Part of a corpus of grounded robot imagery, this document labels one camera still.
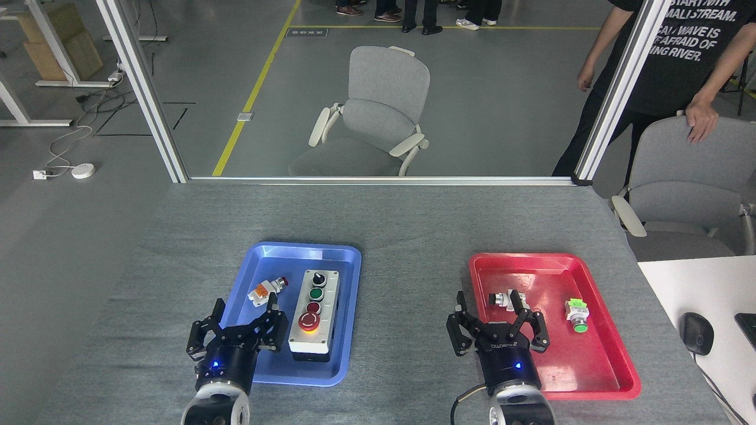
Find white side table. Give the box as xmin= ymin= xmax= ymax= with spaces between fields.
xmin=637 ymin=255 xmax=756 ymax=425

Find white floor cable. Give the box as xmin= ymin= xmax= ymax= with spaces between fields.
xmin=46 ymin=77 xmax=122 ymax=176

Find white control box with buttons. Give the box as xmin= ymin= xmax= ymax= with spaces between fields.
xmin=288 ymin=269 xmax=341 ymax=362

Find silver frame post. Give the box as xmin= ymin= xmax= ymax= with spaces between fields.
xmin=96 ymin=0 xmax=190 ymax=184
xmin=574 ymin=0 xmax=671 ymax=185

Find white desk frame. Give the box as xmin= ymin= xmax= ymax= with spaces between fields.
xmin=24 ymin=0 xmax=119 ymax=89
xmin=0 ymin=77 xmax=73 ymax=128

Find black mouse cable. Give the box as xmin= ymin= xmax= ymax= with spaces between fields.
xmin=694 ymin=353 xmax=752 ymax=425

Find red push button switch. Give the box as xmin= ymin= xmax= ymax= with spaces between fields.
xmin=247 ymin=276 xmax=289 ymax=308

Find black selector switch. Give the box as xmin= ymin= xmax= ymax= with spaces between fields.
xmin=488 ymin=289 xmax=541 ymax=312

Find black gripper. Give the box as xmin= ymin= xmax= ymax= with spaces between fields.
xmin=447 ymin=289 xmax=551 ymax=391
xmin=186 ymin=293 xmax=289 ymax=393

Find person's left hand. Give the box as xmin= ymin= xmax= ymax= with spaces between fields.
xmin=685 ymin=103 xmax=719 ymax=144

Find red plastic tray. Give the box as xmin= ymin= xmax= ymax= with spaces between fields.
xmin=469 ymin=253 xmax=642 ymax=401

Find blue plastic tray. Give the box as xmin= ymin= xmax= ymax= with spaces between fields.
xmin=220 ymin=241 xmax=362 ymax=387

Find black keyboard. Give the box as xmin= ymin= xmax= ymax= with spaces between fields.
xmin=734 ymin=313 xmax=756 ymax=349

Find black computer mouse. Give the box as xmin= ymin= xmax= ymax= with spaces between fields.
xmin=680 ymin=312 xmax=715 ymax=356

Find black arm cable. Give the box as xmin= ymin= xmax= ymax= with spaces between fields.
xmin=451 ymin=384 xmax=491 ymax=425

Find grey office chair white armrests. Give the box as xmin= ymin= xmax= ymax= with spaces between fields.
xmin=610 ymin=115 xmax=756 ymax=262
xmin=288 ymin=45 xmax=431 ymax=178

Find cardboard box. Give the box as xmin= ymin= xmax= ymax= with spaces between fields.
xmin=17 ymin=3 xmax=104 ymax=82

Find green push button switch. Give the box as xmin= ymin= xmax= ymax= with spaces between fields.
xmin=565 ymin=299 xmax=589 ymax=334

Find silver frame rail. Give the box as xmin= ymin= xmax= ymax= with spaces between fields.
xmin=188 ymin=176 xmax=577 ymax=187

